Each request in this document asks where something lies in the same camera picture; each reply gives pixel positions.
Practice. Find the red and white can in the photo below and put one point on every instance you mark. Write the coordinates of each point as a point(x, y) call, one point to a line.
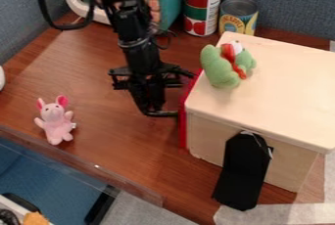
point(201, 7)

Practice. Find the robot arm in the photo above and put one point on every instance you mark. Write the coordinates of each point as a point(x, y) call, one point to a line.
point(131, 23)

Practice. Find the white toy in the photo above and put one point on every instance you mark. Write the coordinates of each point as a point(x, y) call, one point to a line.
point(78, 7)

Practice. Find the yellow and blue can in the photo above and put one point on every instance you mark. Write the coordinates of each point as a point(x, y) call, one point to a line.
point(238, 16)

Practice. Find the white object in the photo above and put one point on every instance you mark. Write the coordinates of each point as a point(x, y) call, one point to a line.
point(1, 78)

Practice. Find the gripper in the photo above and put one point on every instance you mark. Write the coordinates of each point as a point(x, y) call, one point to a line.
point(146, 69)

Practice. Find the cabinet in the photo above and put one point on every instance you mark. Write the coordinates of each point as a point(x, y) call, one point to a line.
point(270, 85)

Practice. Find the pink plush pig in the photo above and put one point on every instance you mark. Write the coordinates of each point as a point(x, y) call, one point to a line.
point(56, 121)

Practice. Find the green plush frog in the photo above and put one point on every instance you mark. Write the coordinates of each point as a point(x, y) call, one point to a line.
point(222, 67)

